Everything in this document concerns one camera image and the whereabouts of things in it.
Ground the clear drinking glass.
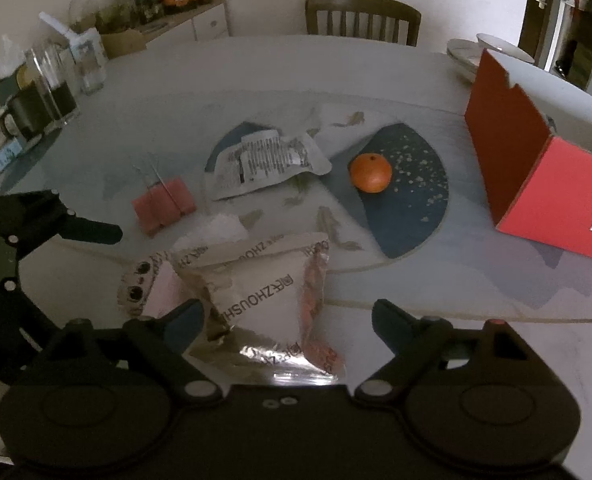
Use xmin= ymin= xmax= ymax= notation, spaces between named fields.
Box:
xmin=74 ymin=30 xmax=109 ymax=96

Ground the pink sponge block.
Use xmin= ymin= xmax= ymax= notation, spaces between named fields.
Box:
xmin=131 ymin=159 xmax=197 ymax=235

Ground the white porcelain bowl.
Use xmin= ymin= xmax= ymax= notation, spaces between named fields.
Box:
xmin=476 ymin=33 xmax=536 ymax=65

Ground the brown wooden chair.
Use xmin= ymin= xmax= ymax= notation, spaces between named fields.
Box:
xmin=305 ymin=0 xmax=422 ymax=47

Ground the red cardboard box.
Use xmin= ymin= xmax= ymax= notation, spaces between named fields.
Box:
xmin=464 ymin=48 xmax=592 ymax=265

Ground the row of glass jars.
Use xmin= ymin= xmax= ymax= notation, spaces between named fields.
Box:
xmin=69 ymin=0 xmax=165 ymax=33

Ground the clear glass pitcher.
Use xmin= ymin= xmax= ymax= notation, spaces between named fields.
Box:
xmin=24 ymin=42 xmax=81 ymax=127

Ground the white low cabinet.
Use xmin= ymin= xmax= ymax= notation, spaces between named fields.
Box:
xmin=141 ymin=0 xmax=231 ymax=43

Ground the dark wooden door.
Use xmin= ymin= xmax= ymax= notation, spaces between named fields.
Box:
xmin=520 ymin=0 xmax=569 ymax=68

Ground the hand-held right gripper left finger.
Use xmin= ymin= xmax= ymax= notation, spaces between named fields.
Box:
xmin=51 ymin=298 xmax=225 ymax=409

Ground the white plastic bag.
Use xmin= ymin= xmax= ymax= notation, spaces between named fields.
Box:
xmin=172 ymin=213 xmax=249 ymax=256

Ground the orange tangerine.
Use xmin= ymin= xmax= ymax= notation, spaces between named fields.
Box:
xmin=349 ymin=153 xmax=393 ymax=193

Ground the white printed packet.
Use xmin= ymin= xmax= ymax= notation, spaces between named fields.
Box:
xmin=204 ymin=129 xmax=333 ymax=202

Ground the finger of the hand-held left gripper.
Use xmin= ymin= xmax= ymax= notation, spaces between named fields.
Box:
xmin=0 ymin=189 xmax=125 ymax=262
xmin=0 ymin=276 xmax=53 ymax=387

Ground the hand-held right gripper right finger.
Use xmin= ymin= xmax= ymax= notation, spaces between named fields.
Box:
xmin=353 ymin=298 xmax=532 ymax=407

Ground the small brown cardboard box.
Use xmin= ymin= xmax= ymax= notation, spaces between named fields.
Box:
xmin=98 ymin=29 xmax=148 ymax=58

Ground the black mug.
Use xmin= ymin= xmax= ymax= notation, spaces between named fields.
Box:
xmin=0 ymin=82 xmax=77 ymax=140

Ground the packet with cartoon eyes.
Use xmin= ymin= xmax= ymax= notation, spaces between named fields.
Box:
xmin=117 ymin=249 xmax=183 ymax=317

